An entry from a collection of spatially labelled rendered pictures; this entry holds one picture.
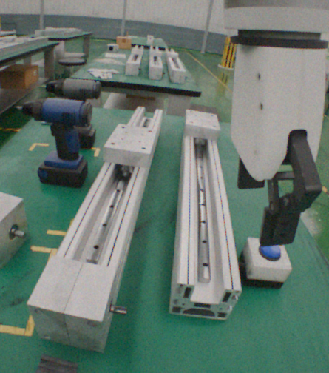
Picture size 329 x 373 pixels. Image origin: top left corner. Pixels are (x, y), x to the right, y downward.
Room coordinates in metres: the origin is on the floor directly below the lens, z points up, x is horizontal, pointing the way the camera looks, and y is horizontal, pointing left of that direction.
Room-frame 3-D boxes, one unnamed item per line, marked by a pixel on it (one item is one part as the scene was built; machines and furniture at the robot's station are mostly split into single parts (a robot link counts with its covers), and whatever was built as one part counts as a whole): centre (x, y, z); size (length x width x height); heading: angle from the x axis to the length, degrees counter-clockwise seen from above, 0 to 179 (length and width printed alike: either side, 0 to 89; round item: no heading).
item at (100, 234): (0.67, 0.10, 0.82); 0.80 x 0.10 x 0.09; 0
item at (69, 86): (0.83, 0.34, 0.89); 0.20 x 0.08 x 0.22; 98
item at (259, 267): (0.39, -0.21, 0.81); 0.10 x 0.08 x 0.06; 90
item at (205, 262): (0.67, -0.09, 0.82); 0.80 x 0.10 x 0.09; 0
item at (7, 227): (0.33, 0.29, 0.83); 0.11 x 0.10 x 0.10; 83
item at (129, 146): (0.67, 0.10, 0.87); 0.16 x 0.11 x 0.07; 0
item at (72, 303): (0.22, 0.09, 0.83); 0.12 x 0.09 x 0.10; 90
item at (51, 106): (0.61, 0.30, 0.89); 0.20 x 0.08 x 0.22; 93
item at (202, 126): (0.92, -0.09, 0.87); 0.16 x 0.11 x 0.07; 0
